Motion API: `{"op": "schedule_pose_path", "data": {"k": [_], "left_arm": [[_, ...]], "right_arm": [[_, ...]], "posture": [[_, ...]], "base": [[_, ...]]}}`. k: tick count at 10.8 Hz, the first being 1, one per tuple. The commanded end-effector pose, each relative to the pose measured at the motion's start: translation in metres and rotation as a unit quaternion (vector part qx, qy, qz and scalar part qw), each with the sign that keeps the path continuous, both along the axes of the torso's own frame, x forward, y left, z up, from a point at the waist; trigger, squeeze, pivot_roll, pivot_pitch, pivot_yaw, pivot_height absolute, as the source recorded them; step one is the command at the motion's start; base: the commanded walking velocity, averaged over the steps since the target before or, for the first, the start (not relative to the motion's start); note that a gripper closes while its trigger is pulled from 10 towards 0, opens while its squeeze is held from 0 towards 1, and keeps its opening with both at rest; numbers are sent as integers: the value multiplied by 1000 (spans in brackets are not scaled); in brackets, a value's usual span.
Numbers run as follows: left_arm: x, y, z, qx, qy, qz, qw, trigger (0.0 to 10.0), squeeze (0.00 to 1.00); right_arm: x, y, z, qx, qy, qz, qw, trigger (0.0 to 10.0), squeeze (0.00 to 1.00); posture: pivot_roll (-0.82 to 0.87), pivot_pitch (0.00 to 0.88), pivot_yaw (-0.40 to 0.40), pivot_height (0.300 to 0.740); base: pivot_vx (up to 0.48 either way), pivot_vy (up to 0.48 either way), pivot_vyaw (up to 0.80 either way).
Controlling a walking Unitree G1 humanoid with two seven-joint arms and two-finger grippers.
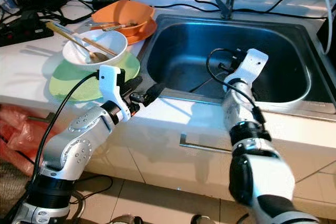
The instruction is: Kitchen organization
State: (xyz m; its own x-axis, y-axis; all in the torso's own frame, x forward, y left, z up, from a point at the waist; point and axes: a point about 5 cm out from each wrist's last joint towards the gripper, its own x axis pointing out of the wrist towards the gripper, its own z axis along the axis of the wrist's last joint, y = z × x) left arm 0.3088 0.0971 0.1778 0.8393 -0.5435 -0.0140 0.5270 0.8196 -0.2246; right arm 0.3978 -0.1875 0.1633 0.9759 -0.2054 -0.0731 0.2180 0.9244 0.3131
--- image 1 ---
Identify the white bowl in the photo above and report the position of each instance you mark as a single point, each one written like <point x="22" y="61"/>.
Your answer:
<point x="110" y="43"/>

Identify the green plate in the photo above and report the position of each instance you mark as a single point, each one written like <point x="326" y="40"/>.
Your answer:
<point x="68" y="85"/>

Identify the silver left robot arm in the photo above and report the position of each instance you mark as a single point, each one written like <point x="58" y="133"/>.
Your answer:
<point x="79" y="148"/>

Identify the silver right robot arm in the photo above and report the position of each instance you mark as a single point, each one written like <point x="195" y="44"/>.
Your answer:
<point x="268" y="182"/>

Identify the stainless steel sink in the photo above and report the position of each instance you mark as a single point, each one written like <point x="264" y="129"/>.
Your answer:
<point x="189" y="51"/>

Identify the orange plate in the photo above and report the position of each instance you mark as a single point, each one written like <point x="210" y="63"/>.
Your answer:
<point x="147" y="33"/>

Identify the white cabinet door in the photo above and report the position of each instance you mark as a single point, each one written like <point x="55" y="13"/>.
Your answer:
<point x="115" y="166"/>

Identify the metal fork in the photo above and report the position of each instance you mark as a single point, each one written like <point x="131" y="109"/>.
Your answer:
<point x="100" y="25"/>

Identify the orange bowl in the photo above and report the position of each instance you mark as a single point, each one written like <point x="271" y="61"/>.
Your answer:
<point x="123" y="11"/>

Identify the flat black power adapter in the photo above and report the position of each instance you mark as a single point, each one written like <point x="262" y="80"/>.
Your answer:
<point x="107" y="2"/>

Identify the white drawer front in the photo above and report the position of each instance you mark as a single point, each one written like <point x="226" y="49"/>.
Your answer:
<point x="189" y="177"/>

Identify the black power strip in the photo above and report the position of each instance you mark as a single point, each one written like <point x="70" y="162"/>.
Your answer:
<point x="26" y="31"/>

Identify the red plastic bag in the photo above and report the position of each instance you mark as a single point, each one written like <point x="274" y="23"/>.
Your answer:
<point x="21" y="140"/>

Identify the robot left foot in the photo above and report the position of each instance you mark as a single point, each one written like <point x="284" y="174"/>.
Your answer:
<point x="126" y="220"/>

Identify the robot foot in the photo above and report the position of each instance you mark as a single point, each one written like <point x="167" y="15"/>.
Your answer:
<point x="126" y="220"/>
<point x="203" y="220"/>

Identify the black power plug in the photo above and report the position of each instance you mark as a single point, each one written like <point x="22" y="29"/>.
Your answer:
<point x="30" y="17"/>

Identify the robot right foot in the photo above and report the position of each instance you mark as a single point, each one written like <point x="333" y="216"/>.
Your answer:
<point x="203" y="220"/>

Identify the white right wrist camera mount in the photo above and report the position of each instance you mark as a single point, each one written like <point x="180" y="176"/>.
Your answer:
<point x="254" y="64"/>

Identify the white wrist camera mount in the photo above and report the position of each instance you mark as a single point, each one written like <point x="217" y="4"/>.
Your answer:
<point x="110" y="82"/>
<point x="254" y="64"/>

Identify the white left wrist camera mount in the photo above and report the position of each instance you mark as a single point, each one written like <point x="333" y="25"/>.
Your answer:
<point x="110" y="82"/>

